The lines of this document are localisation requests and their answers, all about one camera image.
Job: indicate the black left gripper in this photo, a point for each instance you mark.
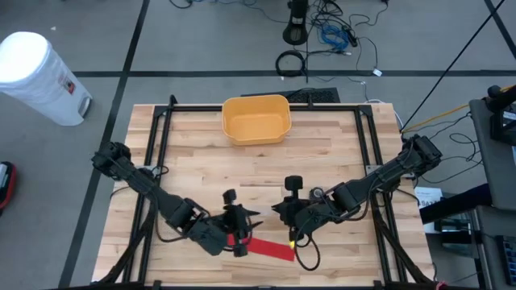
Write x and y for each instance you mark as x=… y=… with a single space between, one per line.
x=238 y=223

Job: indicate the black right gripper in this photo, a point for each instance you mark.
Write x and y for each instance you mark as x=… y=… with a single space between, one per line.
x=296 y=213

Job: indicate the red elastic bandage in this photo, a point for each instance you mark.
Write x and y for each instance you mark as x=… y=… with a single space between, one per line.
x=270 y=249

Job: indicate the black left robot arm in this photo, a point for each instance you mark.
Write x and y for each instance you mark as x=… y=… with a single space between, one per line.
x=161 y=197

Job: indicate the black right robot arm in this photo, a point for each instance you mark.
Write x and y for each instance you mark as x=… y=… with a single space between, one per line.
x=363 y=189

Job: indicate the yellow plastic bin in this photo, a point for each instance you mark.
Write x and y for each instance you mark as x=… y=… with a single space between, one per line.
x=256 y=125

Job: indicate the black keyboard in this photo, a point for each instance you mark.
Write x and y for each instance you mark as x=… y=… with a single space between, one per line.
x=318 y=96

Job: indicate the white paper sheet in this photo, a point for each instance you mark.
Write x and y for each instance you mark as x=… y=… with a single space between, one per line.
x=427 y=197

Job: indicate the white adapter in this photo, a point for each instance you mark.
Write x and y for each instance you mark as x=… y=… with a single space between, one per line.
x=377 y=72

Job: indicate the black floor stand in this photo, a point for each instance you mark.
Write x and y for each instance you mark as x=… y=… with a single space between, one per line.
x=295 y=34

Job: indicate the gray desk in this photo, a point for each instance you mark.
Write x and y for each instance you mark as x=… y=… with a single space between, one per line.
x=483 y=161

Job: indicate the thin black pole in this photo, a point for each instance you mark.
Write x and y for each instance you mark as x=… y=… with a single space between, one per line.
x=457 y=60

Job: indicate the red and black device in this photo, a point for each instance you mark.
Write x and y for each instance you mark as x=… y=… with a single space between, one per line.
x=6 y=185

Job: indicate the white trash can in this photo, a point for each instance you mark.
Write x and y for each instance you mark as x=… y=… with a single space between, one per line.
x=36 y=76

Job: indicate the black aluminium table frame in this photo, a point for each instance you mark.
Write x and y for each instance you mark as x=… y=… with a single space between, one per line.
x=330 y=108

